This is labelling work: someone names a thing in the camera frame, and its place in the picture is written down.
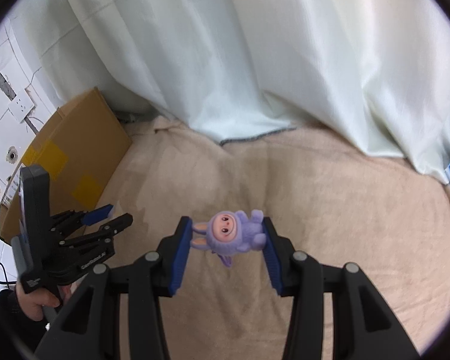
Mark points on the pale green curtain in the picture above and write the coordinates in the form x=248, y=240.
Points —
x=375, y=71

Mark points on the purple bunny keychain toy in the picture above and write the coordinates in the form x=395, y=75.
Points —
x=229, y=233

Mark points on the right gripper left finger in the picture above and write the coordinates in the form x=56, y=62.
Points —
x=88, y=325

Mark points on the person's left hand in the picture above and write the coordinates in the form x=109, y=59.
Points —
x=34, y=303

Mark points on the white wall socket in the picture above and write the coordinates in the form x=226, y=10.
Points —
x=20, y=107

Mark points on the beige table cloth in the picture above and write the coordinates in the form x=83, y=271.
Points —
x=328, y=198

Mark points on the cardboard box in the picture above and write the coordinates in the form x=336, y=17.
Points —
x=80, y=146

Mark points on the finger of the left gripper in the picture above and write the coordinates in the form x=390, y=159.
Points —
x=104, y=234
x=71, y=221

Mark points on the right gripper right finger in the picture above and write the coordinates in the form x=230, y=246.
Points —
x=364, y=326

